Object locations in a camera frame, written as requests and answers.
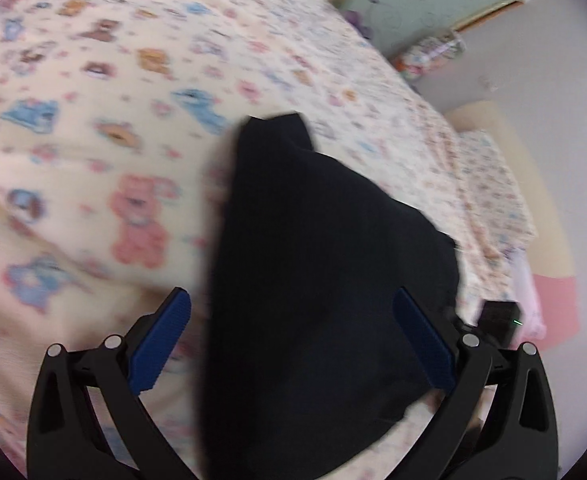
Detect black pants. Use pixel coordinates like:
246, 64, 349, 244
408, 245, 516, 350
200, 114, 459, 479

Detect beige headboard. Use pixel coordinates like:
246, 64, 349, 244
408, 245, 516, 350
444, 101, 575, 278

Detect teddy print pillow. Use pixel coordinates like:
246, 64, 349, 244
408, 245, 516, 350
458, 130, 537, 264

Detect clear jar of toys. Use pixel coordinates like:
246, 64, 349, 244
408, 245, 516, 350
392, 30, 466, 81

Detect teddy print bed blanket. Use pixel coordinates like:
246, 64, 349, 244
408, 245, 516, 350
0, 0, 513, 469

